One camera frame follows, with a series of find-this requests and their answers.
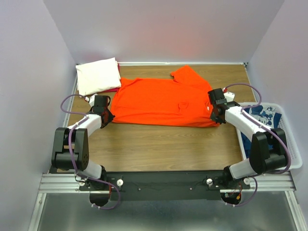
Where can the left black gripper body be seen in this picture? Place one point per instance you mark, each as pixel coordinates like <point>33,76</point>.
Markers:
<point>109,116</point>

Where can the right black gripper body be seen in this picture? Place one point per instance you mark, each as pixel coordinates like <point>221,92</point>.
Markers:
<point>216,119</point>

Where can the orange t shirt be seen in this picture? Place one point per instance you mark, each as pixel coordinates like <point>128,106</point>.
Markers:
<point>181,101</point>

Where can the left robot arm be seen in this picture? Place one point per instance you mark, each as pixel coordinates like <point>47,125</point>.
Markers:
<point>71,144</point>

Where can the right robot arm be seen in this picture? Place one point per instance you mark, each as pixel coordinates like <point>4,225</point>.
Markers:
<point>268,153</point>

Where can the folded white t shirt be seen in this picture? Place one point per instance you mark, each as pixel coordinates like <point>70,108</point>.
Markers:
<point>98,76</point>

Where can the folded red t shirt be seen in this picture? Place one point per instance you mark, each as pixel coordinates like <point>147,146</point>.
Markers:
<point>116,88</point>

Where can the navy patterned t shirt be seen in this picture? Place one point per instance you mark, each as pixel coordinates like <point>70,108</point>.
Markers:
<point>264,114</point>

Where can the white plastic basket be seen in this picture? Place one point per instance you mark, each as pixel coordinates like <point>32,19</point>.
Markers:
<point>291,143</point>

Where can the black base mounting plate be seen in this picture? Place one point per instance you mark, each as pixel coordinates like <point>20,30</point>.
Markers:
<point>162,186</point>

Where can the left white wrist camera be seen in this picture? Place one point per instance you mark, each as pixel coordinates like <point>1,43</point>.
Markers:
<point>90,100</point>

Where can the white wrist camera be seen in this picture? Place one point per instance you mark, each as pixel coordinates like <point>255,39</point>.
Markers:
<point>229,96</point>
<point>90,100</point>

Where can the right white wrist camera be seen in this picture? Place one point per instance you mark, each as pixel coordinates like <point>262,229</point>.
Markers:
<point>229,96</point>

